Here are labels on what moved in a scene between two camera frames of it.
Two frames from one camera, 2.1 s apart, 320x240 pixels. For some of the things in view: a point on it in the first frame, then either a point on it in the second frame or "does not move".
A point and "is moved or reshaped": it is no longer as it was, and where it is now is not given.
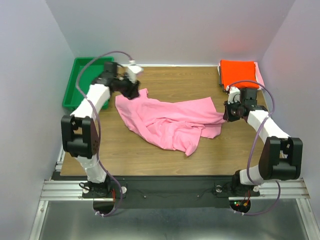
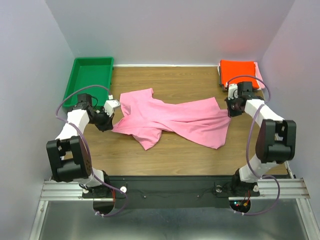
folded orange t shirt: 233,71 does not move
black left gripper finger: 134,90 to 109,124
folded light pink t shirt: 258,75 does not move
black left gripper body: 123,84 to 99,118
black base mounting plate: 168,192 does not move
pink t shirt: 176,126 is moved or reshaped
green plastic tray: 87,76 does not move
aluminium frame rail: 62,189 does not move
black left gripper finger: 128,93 to 106,126
